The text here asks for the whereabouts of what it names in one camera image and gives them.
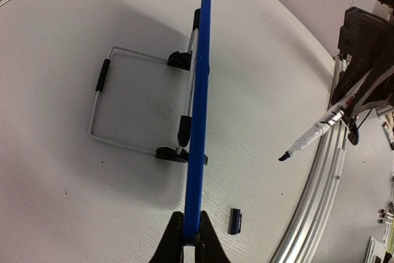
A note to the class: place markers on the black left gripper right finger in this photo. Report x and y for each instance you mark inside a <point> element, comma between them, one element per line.
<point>208,248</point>

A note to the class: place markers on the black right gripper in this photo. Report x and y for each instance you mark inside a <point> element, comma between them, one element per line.
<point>362,28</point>

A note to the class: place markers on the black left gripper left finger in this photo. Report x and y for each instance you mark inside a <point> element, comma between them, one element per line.
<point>170,248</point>

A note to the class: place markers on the blue framed whiteboard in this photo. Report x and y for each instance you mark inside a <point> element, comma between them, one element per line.
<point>196,157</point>

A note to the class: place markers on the blue marker cap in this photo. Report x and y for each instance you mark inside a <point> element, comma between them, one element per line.
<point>235,221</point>

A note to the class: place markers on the white blue marker pen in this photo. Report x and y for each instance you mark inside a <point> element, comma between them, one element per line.
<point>325,123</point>

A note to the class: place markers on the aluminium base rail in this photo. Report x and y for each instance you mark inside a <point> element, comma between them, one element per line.
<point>303,234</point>

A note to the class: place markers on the wire whiteboard stand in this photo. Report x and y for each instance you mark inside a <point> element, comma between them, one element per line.
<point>144,103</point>

